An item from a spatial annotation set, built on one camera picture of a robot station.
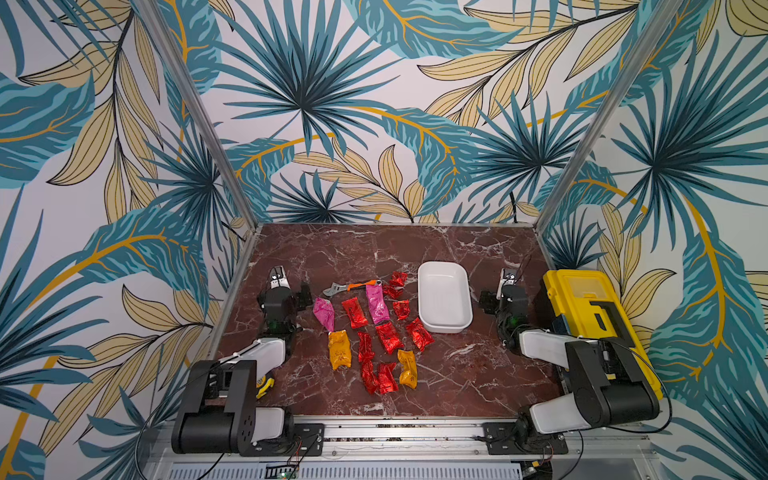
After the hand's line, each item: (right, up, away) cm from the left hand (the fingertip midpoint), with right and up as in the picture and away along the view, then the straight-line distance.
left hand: (287, 287), depth 90 cm
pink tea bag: (+27, -6, +3) cm, 28 cm away
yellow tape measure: (-1, -25, -10) cm, 27 cm away
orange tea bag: (+17, -17, -4) cm, 24 cm away
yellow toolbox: (+82, -4, -10) cm, 83 cm away
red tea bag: (+30, -23, -10) cm, 39 cm away
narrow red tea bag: (+24, -19, -4) cm, 30 cm away
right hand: (+66, -1, +4) cm, 66 cm away
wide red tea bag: (+31, -15, -2) cm, 34 cm away
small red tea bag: (+20, -9, +5) cm, 22 cm away
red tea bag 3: (+40, -14, -1) cm, 42 cm away
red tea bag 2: (+35, -8, +5) cm, 36 cm away
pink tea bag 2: (+11, -8, +3) cm, 13 cm away
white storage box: (+49, -4, +8) cm, 50 cm away
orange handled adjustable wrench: (+13, -1, +11) cm, 17 cm away
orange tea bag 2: (+36, -23, -10) cm, 44 cm away
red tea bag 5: (+33, +1, +8) cm, 34 cm away
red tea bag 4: (+26, -23, -10) cm, 36 cm away
